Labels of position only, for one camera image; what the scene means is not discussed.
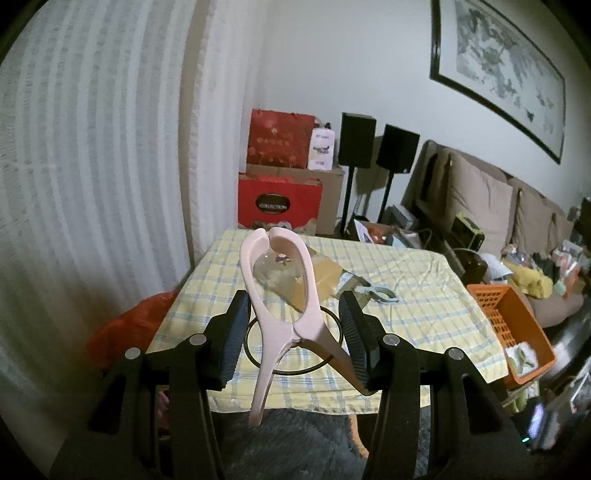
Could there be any brown sofa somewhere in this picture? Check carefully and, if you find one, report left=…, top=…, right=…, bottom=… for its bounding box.
left=400, top=139, right=588, bottom=329

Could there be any large beige cushion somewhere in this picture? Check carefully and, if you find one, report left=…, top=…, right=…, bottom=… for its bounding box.
left=444, top=153, right=514, bottom=256

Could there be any middle beige cushion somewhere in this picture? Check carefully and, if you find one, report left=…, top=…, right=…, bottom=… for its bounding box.
left=513, top=190, right=553, bottom=254

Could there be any yellow checked tablecloth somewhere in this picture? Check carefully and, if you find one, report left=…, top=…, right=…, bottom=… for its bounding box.
left=148, top=229, right=508, bottom=415

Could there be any blue clothes clip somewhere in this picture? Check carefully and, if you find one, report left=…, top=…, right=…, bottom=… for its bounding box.
left=354, top=284, right=400, bottom=304

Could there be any orange plastic basket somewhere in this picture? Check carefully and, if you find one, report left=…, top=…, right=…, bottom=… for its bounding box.
left=467, top=284, right=556, bottom=389

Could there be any green black power station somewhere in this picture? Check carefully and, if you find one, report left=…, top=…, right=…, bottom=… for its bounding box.
left=451, top=212, right=485, bottom=252

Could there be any red gift box upper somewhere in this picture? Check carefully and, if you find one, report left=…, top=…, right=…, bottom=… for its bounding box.
left=246, top=109, right=315, bottom=169

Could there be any red collection gift box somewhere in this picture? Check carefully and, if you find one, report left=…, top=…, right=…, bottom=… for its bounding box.
left=238, top=174, right=322, bottom=235

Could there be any white nail lamp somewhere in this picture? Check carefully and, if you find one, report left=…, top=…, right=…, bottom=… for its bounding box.
left=480, top=252, right=513, bottom=285

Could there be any brown cardboard box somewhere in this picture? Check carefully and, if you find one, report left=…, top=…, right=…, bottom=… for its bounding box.
left=245, top=164, right=345, bottom=235

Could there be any small pink white box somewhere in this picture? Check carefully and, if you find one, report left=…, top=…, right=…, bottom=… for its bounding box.
left=308, top=128, right=335, bottom=171

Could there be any yellow cloth on sofa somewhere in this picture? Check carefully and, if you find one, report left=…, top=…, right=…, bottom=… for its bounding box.
left=503, top=261, right=554, bottom=299

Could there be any white curtain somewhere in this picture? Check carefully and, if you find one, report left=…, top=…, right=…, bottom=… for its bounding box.
left=1, top=1, right=270, bottom=470

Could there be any tan boxed packet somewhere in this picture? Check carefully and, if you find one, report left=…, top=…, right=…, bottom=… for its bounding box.
left=253, top=247, right=344, bottom=313

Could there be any olive card packet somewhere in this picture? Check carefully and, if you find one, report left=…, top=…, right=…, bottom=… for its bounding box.
left=332, top=270, right=370, bottom=308

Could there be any red plastic bag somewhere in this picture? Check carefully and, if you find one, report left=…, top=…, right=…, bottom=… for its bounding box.
left=86, top=292, right=178, bottom=369

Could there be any far beige cushion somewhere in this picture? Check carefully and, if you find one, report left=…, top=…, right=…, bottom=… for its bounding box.
left=547, top=213, right=573, bottom=252

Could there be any white foam mesh sheet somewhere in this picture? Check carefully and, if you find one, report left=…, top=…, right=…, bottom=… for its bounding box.
left=505, top=342, right=540, bottom=378

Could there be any right black speaker on stand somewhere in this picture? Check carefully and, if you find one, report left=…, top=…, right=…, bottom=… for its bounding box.
left=376, top=124, right=420, bottom=223

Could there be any framed ink painting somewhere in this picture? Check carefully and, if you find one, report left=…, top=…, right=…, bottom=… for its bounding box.
left=430, top=1, right=566, bottom=164

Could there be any black speaker on stand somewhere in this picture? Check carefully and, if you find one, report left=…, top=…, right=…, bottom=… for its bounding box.
left=338, top=112, right=377, bottom=238
left=376, top=124, right=420, bottom=223

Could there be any left black speaker on stand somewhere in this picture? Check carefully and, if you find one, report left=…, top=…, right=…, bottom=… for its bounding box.
left=338, top=112, right=377, bottom=238

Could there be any pink clothes clip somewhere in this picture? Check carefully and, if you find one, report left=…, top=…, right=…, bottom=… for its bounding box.
left=239, top=227, right=369, bottom=426

